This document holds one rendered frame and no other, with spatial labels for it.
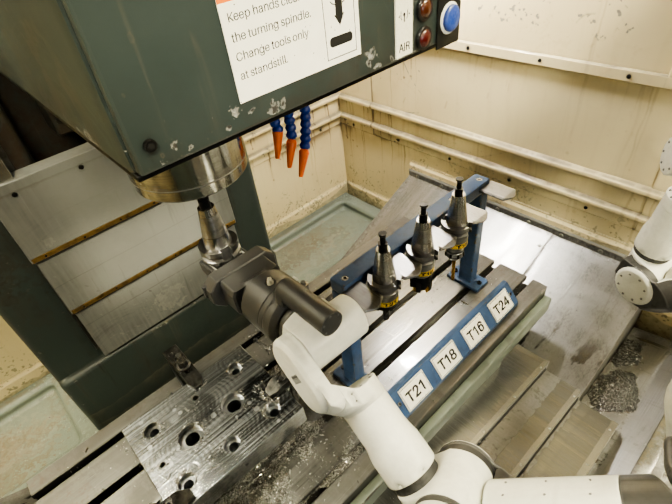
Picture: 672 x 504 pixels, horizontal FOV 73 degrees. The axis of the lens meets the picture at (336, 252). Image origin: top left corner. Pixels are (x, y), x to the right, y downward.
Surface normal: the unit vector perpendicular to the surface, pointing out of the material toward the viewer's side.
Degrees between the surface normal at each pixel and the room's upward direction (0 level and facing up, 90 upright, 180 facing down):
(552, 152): 90
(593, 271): 24
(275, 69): 90
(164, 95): 90
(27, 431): 0
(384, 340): 0
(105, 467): 0
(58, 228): 91
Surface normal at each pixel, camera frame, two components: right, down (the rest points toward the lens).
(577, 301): -0.39, -0.48
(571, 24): -0.73, 0.50
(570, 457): 0.00, -0.82
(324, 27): 0.68, 0.42
